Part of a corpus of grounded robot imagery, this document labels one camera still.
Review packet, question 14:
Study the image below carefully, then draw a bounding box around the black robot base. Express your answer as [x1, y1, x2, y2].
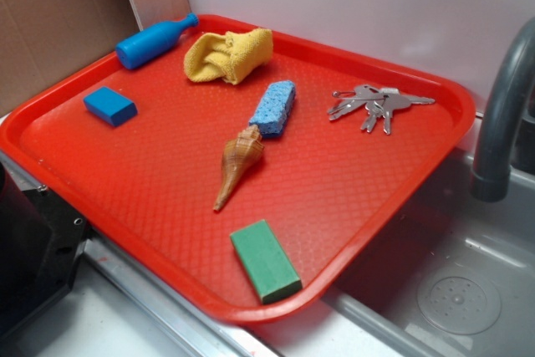
[1, 167, 89, 339]

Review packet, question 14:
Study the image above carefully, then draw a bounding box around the green rectangular block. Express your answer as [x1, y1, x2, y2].
[230, 220, 303, 305]

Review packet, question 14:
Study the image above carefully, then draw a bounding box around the blue rectangular block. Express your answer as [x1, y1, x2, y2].
[83, 87, 138, 127]

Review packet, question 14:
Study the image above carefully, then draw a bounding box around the red plastic tray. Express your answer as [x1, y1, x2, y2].
[1, 15, 476, 324]

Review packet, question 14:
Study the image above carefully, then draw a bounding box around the brown spiral seashell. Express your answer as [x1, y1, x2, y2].
[213, 125, 264, 212]

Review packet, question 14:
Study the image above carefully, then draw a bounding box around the blue sponge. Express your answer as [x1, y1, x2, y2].
[248, 80, 296, 138]

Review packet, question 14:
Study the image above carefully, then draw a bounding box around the yellow crumpled cloth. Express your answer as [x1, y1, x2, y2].
[183, 28, 273, 85]

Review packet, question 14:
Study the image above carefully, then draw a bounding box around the silver key bunch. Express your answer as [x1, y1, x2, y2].
[327, 84, 436, 135]

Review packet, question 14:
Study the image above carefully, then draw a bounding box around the blue plastic bottle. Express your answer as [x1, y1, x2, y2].
[115, 13, 199, 69]

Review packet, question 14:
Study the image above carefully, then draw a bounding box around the grey toy sink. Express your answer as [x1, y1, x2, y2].
[253, 152, 534, 356]

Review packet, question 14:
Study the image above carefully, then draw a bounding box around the grey curved faucet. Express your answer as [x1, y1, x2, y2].
[470, 19, 534, 202]

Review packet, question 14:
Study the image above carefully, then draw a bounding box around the brown cardboard panel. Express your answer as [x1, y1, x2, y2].
[1, 0, 137, 115]

